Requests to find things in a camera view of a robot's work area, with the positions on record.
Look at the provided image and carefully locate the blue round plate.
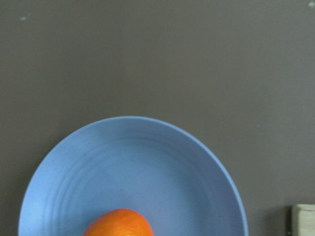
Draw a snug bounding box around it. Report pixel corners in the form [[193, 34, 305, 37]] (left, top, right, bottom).
[[18, 117, 249, 236]]

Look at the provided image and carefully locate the orange mandarin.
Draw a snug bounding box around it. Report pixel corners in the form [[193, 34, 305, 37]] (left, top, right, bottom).
[[83, 208, 154, 236]]

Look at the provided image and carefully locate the wooden cutting board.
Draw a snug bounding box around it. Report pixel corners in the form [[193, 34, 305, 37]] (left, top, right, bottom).
[[287, 204, 315, 236]]

